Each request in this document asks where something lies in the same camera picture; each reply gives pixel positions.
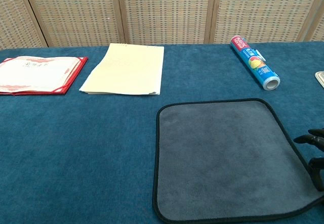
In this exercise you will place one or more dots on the blue plastic wrap roll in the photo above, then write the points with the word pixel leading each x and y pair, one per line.
pixel 254 62

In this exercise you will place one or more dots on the grey and green cloth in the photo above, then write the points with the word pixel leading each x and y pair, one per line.
pixel 227 158

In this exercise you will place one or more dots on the beige takeaway food container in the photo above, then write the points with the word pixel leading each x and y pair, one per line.
pixel 320 77

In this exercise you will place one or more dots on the woven bamboo folding screen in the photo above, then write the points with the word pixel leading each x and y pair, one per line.
pixel 162 11

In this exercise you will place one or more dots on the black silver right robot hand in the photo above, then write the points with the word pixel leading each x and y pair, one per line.
pixel 317 138

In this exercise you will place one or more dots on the cream paper stack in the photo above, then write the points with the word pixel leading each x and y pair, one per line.
pixel 129 69

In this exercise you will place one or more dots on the red certificate folder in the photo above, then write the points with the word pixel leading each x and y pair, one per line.
pixel 38 74

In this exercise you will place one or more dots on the blue table cloth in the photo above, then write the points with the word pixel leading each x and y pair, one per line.
pixel 76 145

